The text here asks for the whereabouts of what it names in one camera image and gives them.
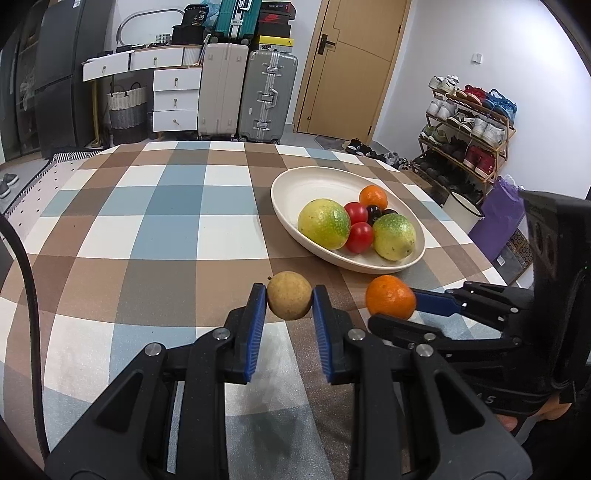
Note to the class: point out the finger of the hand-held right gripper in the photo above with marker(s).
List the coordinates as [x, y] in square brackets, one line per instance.
[401, 328]
[434, 302]

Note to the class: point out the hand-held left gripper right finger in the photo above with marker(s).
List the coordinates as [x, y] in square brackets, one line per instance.
[323, 337]

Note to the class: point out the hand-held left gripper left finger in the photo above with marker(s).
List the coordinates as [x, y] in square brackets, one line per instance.
[256, 332]

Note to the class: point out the orange tangerine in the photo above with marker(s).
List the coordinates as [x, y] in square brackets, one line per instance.
[390, 297]
[373, 197]

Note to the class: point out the brown longan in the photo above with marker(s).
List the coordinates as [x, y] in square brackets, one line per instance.
[289, 295]

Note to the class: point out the red cherry tomato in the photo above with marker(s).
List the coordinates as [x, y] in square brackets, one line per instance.
[355, 213]
[359, 237]

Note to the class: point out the dark purple cherry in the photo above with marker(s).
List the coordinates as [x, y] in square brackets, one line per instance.
[373, 213]

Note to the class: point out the green yellow lemon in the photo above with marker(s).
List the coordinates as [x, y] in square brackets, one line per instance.
[323, 224]
[395, 236]

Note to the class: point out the cream round plate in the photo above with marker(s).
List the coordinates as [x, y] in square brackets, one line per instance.
[304, 189]

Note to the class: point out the person's right hand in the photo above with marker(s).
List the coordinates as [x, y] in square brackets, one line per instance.
[508, 422]

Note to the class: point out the purple bag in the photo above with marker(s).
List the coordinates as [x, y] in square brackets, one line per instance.
[501, 221]

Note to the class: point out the white enamel bucket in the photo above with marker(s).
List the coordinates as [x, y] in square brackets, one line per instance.
[461, 211]

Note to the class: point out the checked tablecloth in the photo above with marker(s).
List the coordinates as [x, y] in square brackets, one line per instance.
[138, 240]

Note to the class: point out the group of shoes on floor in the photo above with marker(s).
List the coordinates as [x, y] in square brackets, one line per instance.
[374, 153]

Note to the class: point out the wooden shoe rack with shoes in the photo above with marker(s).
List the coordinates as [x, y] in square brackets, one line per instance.
[466, 138]

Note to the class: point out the grey doormat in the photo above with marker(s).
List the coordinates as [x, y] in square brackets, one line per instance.
[330, 143]

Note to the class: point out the silver suitcase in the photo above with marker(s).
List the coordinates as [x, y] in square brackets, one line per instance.
[267, 94]

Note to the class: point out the wooden door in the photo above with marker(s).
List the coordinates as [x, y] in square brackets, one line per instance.
[353, 78]

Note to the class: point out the beige suitcase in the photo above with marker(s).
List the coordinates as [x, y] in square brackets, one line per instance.
[221, 90]

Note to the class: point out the grey white woven basket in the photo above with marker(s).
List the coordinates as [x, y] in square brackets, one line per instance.
[125, 110]

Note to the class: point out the white drawer cabinet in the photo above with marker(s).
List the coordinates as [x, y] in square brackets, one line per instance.
[175, 87]

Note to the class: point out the striped rug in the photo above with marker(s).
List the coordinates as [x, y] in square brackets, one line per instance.
[51, 164]

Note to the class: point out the yellow mop pole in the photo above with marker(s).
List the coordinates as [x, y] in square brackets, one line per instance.
[95, 110]

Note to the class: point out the white ribbed bin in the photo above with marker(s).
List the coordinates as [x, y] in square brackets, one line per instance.
[193, 56]

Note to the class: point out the yellow black shoe box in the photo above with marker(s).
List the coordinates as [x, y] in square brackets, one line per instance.
[274, 44]

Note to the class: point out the grey slippers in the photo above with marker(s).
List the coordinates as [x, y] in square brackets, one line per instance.
[5, 184]

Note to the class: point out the plain black shoe box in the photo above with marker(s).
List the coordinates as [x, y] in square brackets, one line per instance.
[274, 30]

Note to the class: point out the black storage box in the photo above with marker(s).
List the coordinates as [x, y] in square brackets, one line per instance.
[188, 35]

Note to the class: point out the red black shoe box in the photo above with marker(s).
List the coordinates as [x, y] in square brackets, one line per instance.
[274, 18]

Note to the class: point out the teal suitcase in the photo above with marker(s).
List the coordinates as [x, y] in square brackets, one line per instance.
[235, 18]

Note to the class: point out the black refrigerator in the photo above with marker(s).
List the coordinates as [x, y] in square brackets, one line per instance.
[64, 74]

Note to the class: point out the black printed bag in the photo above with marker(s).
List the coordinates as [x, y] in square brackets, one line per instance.
[196, 14]

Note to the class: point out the blue plastic bag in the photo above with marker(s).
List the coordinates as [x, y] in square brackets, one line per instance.
[213, 7]

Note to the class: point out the grey metal hoop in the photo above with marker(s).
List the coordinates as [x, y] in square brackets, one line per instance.
[127, 21]

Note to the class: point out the glass door cabinet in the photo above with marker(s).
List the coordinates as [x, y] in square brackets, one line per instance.
[18, 92]

